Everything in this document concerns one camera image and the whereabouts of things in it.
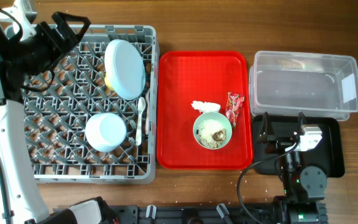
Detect crumpled white napkin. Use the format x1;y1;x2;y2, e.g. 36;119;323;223
191;101;221;113

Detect white plastic fork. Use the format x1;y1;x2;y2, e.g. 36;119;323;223
145;89;150;135

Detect red plastic tray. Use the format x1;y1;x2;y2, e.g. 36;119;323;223
156;51;254;170

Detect light blue bowl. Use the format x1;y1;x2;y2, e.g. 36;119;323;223
85;113;127;152

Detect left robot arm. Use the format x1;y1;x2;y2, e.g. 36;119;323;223
0;8;104;223

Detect light blue plate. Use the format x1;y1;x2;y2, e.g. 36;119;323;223
104;39;145;100

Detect black plastic tray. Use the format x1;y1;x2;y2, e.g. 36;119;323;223
252;115;345;178

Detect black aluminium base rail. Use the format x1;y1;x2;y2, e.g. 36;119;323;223
110;204;281;224

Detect grey dishwasher rack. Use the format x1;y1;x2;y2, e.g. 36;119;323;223
23;25;160;184

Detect red snack wrapper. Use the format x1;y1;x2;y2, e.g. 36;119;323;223
225;92;245;128

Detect yellow plastic cup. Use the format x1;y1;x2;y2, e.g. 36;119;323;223
104;73;114;91

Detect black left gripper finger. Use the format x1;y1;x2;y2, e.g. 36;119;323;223
52;12;91;44
39;21;64;47

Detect white plastic spoon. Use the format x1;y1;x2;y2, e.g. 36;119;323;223
135;97;146;146

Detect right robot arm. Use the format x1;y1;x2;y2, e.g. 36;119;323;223
257;112;328;223

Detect green bowl with food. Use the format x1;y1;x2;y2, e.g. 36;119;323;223
193;112;232;150

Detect clear plastic bin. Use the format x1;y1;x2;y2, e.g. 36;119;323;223
249;50;358;121

